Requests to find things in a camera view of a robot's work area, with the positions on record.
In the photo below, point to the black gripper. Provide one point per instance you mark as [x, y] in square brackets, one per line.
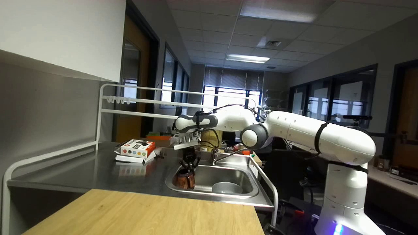
[190, 158]

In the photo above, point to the brown ceramic mug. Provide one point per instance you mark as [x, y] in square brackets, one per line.
[185, 178]

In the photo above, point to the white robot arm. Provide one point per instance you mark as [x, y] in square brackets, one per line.
[348, 150]

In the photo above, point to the chrome sink faucet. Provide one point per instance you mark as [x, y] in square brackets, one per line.
[220, 155]

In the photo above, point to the stainless steel sink basin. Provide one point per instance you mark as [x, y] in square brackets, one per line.
[206, 176]

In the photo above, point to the yellow cylindrical container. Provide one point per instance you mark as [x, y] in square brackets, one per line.
[211, 139]

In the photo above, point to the colourful boxed game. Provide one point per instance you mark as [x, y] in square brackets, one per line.
[138, 147]

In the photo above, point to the white flat book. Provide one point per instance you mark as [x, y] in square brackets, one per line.
[122, 156]

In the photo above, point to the wooden door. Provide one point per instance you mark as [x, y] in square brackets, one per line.
[138, 69]

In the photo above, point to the office desk with items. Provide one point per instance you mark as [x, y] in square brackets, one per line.
[382, 173]

